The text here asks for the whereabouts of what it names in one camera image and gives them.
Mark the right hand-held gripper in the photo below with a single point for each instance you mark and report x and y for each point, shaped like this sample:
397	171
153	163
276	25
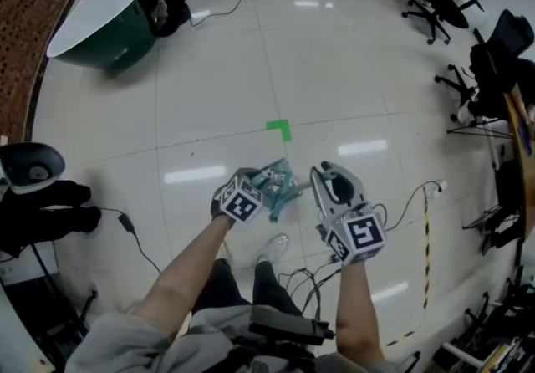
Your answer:
359	237

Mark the person's left black trouser leg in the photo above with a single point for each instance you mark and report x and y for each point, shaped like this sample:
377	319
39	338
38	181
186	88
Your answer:
221	287

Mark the person's right black trouser leg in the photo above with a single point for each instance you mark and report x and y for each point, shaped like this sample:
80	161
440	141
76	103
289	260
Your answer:
273	287

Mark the wooden desk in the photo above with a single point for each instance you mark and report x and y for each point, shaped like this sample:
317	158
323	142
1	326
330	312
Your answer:
522	162

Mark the person's right white shoe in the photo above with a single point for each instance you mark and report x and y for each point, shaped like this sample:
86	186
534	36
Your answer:
273	248

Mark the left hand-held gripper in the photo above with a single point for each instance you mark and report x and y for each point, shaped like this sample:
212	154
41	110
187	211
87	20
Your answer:
242	204

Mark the person's right forearm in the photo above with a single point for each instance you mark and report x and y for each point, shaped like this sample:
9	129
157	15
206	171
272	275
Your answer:
355	313

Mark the black chest-mounted device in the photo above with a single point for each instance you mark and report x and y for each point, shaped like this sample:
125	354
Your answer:
284	325

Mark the person's left white shoe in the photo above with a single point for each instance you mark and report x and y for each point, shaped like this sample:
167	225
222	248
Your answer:
223	252

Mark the green and white bathtub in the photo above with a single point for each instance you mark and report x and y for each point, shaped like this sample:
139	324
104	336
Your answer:
104	20

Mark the blue notebook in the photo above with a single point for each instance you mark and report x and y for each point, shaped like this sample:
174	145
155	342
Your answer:
523	133

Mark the white shell backpack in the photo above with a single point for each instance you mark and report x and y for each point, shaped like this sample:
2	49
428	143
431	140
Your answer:
29	166

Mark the person's black trouser leg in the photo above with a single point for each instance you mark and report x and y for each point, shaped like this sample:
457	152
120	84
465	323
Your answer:
273	287
221	287

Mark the person's left forearm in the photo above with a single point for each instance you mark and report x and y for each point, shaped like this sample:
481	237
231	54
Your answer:
184	279

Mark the person's white shoe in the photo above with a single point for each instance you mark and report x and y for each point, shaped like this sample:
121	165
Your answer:
273	248
223	252

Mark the person's grey shirt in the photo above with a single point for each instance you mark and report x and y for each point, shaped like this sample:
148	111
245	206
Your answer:
117	342

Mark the person's left hand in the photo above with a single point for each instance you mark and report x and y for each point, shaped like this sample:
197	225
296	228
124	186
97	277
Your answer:
216	208

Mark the white whiteboard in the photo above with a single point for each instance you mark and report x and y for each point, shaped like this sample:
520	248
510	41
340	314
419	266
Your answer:
21	333

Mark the green tape corner mark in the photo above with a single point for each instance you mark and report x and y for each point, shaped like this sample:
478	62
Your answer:
279	126

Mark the small white cabinet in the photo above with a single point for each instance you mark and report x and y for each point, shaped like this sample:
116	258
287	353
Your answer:
25	262

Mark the yellow black hazard tape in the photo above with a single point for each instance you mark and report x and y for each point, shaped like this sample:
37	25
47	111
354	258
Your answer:
426	246

